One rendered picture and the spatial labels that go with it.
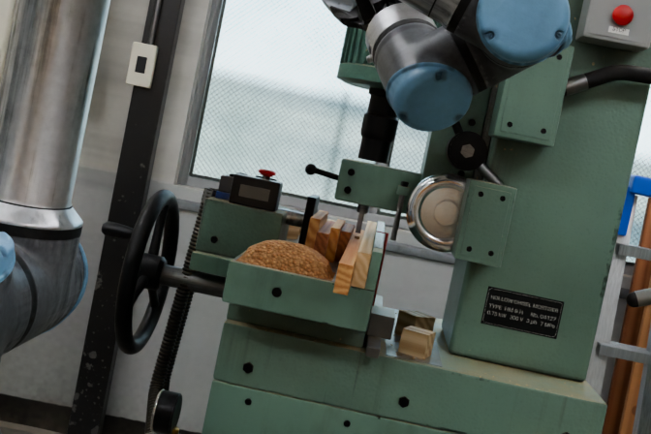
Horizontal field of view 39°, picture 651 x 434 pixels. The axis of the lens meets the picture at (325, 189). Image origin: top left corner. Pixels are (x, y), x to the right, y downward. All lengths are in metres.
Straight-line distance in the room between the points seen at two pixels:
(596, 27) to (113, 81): 1.87
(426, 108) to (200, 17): 1.95
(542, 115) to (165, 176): 1.76
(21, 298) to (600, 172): 0.87
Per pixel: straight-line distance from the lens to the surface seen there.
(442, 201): 1.45
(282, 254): 1.33
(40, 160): 1.18
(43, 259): 1.19
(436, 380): 1.40
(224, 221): 1.56
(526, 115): 1.40
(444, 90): 1.07
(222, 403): 1.43
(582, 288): 1.52
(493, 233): 1.39
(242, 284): 1.33
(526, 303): 1.50
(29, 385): 3.17
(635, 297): 1.51
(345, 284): 1.22
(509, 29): 0.93
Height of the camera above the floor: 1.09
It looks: 3 degrees down
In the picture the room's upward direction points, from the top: 11 degrees clockwise
